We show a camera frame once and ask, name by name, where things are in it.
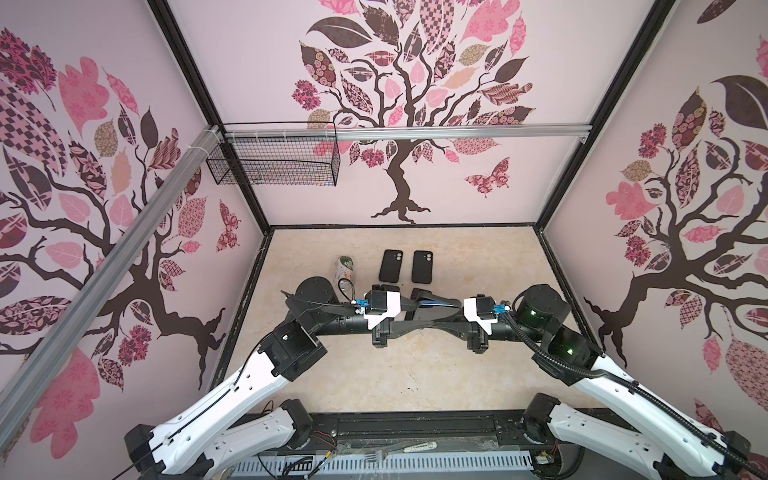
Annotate black phone case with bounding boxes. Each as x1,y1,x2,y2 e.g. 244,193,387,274
411,250,434,285
378,249,403,284

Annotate black smartphone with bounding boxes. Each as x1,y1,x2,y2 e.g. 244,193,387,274
413,300,463,321

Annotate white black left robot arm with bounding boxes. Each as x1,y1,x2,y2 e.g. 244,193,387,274
125,276,461,479

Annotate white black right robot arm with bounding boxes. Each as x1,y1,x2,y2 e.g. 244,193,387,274
403,284,767,479

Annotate crushed green drink can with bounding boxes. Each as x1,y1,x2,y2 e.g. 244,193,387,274
334,255,354,298

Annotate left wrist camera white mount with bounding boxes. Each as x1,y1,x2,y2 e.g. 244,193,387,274
355,290,402,331

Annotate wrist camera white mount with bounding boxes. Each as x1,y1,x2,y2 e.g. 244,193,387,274
355,290,402,331
462,296,510,336

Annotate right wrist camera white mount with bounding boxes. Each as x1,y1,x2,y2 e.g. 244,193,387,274
462,296,510,336

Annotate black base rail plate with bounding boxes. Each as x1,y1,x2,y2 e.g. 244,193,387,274
161,409,682,480

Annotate white slotted cable duct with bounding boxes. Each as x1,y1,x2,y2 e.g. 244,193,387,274
230,451,533,479

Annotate black wire basket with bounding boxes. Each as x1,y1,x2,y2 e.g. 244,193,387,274
206,120,341,187

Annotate aluminium rail back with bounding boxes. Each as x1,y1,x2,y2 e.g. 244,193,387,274
225,123,592,141

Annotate aluminium rail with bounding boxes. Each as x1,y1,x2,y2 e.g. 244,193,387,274
1,125,221,448
225,123,592,141

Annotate aluminium rail left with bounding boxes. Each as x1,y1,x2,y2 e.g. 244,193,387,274
1,125,221,448

